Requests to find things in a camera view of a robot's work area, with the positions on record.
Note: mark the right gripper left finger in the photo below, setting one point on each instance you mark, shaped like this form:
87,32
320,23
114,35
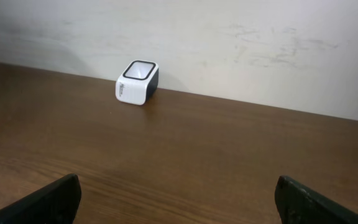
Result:
57,202

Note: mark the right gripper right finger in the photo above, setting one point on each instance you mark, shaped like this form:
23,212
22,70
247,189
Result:
298,204

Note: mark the white barcode scanner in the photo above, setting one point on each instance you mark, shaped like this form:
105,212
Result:
138,82

